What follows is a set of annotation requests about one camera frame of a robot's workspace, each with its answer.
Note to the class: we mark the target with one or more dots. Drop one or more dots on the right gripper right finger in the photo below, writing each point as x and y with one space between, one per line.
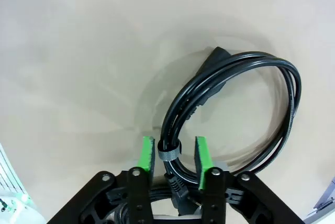
214 195

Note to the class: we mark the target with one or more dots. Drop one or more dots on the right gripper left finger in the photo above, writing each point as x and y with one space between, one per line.
138 195

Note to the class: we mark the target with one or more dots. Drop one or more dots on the white power strip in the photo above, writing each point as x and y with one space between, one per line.
15 208

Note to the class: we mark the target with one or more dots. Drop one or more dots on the white ribbed panel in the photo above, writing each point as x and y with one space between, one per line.
10 171

